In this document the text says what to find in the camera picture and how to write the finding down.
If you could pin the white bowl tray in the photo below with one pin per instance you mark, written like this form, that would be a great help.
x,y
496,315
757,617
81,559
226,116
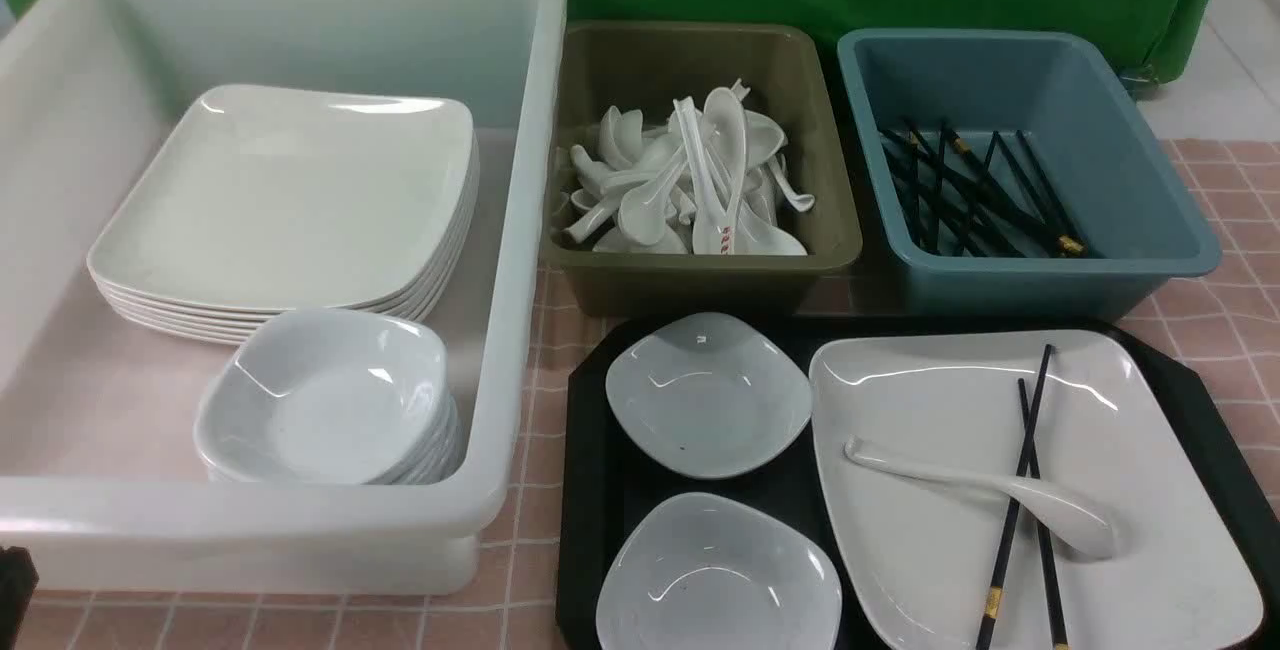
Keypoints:
x,y
709,397
705,572

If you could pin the pile of white spoons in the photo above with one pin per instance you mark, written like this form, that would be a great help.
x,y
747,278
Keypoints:
x,y
707,181

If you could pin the pink checkered tablecloth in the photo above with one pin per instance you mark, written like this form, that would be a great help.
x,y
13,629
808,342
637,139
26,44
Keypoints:
x,y
1223,326

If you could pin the stack of white bowls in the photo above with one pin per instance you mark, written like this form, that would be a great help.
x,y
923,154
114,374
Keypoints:
x,y
332,396

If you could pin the black base corner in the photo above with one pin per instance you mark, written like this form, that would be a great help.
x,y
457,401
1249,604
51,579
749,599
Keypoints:
x,y
19,581

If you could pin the stack of white square plates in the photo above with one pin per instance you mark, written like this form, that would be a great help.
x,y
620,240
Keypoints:
x,y
265,200

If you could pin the large white plastic tub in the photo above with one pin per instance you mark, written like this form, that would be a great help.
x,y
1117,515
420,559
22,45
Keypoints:
x,y
101,482

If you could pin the olive green plastic bin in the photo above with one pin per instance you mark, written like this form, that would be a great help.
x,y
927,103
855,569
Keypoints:
x,y
647,65

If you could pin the large white square plate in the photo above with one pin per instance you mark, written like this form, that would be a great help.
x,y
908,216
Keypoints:
x,y
919,555

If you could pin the pile of black chopsticks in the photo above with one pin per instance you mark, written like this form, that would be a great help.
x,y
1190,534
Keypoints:
x,y
966,197

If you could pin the blue plastic bin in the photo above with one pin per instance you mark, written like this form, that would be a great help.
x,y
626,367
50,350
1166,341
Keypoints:
x,y
1136,213

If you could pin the black chopstick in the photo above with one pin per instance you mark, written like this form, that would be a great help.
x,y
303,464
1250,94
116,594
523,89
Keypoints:
x,y
1052,593
995,594

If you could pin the white ceramic soup spoon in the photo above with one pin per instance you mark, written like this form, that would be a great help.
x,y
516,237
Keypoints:
x,y
1081,522

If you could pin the black plastic serving tray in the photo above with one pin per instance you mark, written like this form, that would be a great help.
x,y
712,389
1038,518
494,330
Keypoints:
x,y
610,484

